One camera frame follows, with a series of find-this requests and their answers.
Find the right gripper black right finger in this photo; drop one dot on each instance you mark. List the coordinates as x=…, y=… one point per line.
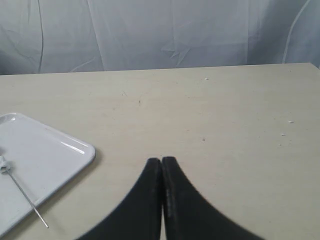
x=188, y=215

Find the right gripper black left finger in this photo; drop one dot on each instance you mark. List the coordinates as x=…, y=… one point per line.
x=139, y=215

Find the thin metal skewer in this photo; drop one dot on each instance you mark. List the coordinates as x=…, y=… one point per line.
x=27, y=198

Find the white foam piece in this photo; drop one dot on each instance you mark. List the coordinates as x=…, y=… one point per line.
x=5, y=166

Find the white rectangular plastic tray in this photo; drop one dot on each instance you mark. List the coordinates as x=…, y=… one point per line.
x=41, y=158

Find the grey backdrop curtain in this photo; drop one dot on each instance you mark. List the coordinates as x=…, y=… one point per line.
x=61, y=36

